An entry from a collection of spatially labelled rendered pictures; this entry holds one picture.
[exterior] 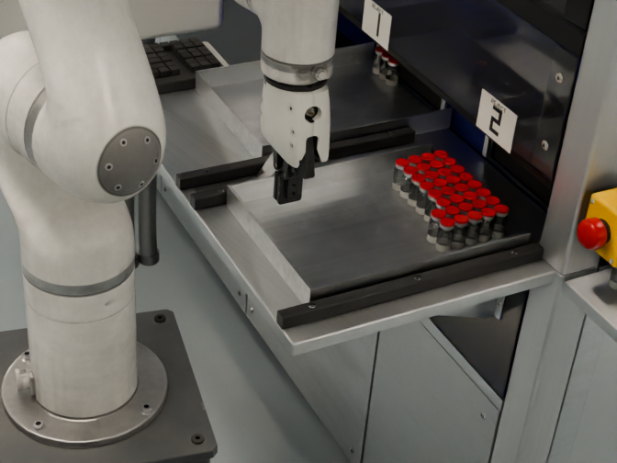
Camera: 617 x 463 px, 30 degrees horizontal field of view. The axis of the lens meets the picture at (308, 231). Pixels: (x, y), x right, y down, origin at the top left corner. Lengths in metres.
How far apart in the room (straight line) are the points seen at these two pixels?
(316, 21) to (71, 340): 0.43
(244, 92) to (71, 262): 0.82
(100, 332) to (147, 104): 0.28
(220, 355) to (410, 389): 0.79
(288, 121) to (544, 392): 0.64
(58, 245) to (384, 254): 0.54
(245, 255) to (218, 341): 1.23
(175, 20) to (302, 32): 1.04
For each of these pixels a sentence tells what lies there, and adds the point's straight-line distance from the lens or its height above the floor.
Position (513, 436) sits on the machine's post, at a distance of 1.81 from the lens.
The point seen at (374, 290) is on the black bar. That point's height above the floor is 0.90.
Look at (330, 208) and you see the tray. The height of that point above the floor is 0.88.
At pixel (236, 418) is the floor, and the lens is 2.58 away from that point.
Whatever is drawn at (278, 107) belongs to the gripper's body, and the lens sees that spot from 1.34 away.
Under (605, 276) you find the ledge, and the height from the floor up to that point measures 0.88.
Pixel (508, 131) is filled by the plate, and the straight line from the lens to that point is 1.63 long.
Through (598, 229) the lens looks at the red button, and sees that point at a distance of 1.47.
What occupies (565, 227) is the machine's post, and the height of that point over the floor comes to 0.95.
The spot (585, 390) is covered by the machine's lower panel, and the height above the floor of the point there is 0.64.
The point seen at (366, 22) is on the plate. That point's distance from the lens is 1.92.
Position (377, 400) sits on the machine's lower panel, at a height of 0.32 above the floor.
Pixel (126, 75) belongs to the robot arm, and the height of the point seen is 1.30.
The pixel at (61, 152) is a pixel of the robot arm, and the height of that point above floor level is 1.24.
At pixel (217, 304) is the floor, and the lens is 2.88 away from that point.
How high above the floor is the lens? 1.79
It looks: 35 degrees down
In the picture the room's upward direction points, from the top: 5 degrees clockwise
